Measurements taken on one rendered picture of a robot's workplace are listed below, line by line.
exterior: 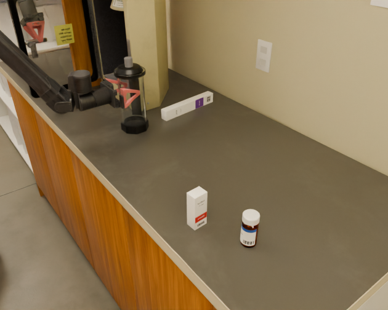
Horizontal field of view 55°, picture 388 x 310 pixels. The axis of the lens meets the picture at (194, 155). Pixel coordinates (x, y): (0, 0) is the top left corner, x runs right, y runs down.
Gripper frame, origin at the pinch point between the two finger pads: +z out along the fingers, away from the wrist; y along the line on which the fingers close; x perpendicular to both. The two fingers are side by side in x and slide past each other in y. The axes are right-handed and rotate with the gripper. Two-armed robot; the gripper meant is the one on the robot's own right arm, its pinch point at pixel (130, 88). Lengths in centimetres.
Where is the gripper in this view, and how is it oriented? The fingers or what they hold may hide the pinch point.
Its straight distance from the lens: 136.0
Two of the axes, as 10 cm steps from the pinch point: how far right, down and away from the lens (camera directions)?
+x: 0.1, 8.4, 5.4
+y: -6.0, -4.2, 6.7
